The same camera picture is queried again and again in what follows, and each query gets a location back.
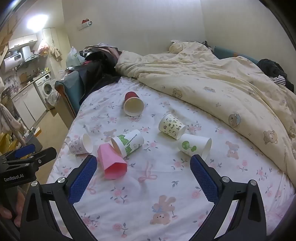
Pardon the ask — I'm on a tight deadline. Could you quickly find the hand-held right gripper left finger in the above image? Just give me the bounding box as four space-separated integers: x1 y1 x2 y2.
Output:
20 155 98 241

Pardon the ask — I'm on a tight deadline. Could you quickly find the small white patterned cup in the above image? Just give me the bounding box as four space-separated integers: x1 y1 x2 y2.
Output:
68 133 93 155

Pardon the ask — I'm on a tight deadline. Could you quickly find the white kitchen counter cabinet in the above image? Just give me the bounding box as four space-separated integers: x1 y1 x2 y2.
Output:
10 85 48 128

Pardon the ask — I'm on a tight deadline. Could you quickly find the white washing machine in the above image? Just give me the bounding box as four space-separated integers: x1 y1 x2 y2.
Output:
34 74 56 105

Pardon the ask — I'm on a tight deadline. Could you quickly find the cream pillow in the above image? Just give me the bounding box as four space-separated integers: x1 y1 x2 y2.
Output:
169 42 186 54

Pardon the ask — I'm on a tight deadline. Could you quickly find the black clothing pile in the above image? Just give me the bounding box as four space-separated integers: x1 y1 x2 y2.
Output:
79 43 122 102

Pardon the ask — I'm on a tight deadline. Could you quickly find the range hood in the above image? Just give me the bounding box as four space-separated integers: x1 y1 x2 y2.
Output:
21 45 40 62

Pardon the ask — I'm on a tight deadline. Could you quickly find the white cup with green tree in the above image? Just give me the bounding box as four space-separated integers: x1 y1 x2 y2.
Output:
178 133 212 163

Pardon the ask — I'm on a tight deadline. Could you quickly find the grey bin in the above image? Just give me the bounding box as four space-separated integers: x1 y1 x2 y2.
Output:
25 132 43 154

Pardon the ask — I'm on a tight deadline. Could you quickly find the beige hanging cloth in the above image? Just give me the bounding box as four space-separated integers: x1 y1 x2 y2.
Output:
50 46 63 62

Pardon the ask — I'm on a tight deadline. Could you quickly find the ceiling light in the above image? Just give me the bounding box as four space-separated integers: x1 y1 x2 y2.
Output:
26 13 48 32

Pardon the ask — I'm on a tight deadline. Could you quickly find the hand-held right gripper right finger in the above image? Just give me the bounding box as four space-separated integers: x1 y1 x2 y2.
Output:
190 154 267 241

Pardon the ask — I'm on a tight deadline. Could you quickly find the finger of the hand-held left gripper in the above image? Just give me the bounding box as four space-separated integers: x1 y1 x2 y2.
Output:
14 143 36 159
27 147 57 168

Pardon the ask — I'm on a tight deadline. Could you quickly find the blue bed frame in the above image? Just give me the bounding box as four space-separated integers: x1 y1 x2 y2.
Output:
55 46 260 117

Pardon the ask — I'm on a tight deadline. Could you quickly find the pink paper cup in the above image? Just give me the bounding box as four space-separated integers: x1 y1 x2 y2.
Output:
97 143 128 180

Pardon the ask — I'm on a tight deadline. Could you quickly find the cream bear print duvet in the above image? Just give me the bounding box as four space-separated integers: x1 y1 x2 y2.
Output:
115 41 296 177

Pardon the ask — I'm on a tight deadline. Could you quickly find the pink plastic bag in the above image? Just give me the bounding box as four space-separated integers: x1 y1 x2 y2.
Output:
38 39 50 56

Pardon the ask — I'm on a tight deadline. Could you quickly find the white water heater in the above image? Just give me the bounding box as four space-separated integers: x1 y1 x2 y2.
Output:
0 52 24 73

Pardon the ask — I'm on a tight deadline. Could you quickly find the pale hanging garment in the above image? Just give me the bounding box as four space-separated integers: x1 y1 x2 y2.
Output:
0 103 22 135

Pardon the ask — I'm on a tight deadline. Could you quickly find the person's left hand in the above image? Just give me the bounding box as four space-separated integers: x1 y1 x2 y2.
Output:
0 189 26 229

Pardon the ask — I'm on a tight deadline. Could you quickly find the wall hook with red item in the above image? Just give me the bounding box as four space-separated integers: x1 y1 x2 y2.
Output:
78 18 93 30

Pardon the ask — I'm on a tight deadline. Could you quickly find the white plastic bag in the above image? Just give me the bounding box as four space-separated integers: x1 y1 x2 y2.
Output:
66 46 85 68

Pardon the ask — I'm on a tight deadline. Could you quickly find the white cup with small prints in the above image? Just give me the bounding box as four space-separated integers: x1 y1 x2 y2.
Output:
159 113 186 140

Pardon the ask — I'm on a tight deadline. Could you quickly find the white cup with green band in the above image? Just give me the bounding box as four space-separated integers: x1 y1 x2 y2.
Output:
111 129 144 158

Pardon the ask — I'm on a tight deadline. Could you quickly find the white wall cabinet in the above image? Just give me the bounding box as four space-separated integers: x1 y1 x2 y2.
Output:
8 34 38 49

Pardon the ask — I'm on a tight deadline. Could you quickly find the striped cloth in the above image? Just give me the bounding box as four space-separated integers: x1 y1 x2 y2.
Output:
270 75 287 87

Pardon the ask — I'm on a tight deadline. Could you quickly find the dark clothes pile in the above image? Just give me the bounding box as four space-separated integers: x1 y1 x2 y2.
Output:
257 59 295 91

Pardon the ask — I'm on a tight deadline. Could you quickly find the red paper cup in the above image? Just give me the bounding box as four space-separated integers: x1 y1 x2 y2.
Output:
123 91 145 117

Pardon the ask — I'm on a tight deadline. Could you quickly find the floral bear print bed sheet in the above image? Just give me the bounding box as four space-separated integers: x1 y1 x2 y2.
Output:
46 76 296 241

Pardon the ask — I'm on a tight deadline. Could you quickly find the yellow cloth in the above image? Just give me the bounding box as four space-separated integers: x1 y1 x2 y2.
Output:
0 133 12 154

